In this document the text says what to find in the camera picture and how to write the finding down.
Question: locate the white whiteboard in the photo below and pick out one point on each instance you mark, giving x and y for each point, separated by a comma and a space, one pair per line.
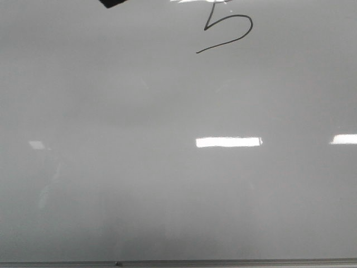
158, 130

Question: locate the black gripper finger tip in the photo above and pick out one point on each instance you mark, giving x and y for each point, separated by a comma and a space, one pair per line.
111, 3

